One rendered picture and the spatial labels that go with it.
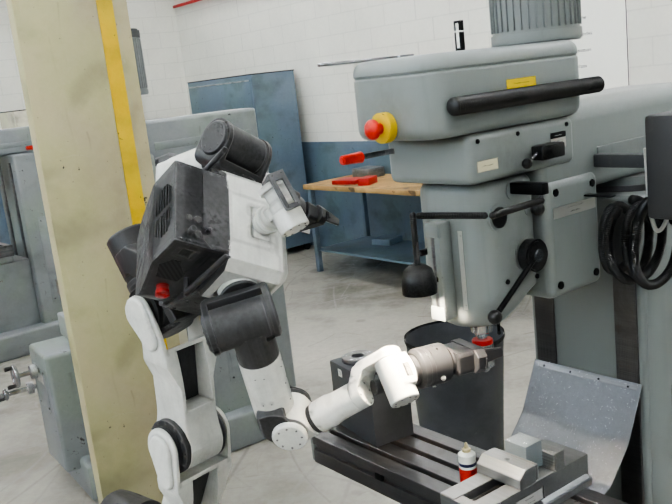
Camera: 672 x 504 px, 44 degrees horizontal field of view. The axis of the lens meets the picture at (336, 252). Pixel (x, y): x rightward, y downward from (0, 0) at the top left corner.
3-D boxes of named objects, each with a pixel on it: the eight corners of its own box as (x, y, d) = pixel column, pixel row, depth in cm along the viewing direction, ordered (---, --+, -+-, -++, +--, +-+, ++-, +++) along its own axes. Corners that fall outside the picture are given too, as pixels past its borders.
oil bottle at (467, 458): (469, 492, 189) (466, 447, 187) (457, 486, 193) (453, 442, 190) (481, 485, 192) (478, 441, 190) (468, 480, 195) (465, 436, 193)
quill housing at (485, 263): (489, 337, 171) (477, 183, 164) (419, 321, 187) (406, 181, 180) (547, 313, 182) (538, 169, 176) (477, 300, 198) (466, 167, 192)
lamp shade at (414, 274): (396, 296, 168) (393, 267, 167) (412, 287, 174) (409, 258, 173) (427, 298, 164) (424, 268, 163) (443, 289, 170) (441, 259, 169)
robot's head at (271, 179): (271, 226, 176) (281, 212, 169) (252, 191, 177) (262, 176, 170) (295, 216, 178) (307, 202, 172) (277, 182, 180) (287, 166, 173)
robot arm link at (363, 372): (390, 342, 175) (339, 371, 180) (406, 380, 171) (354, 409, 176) (403, 345, 180) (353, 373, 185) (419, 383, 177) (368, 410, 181)
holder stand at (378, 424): (376, 448, 217) (368, 376, 213) (336, 422, 236) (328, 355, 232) (414, 434, 223) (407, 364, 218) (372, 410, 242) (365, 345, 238)
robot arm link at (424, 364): (425, 339, 178) (379, 350, 173) (446, 384, 174) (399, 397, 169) (407, 360, 187) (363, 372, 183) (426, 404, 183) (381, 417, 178)
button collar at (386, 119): (391, 143, 159) (388, 112, 158) (371, 144, 164) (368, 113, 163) (399, 142, 160) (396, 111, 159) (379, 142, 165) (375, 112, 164)
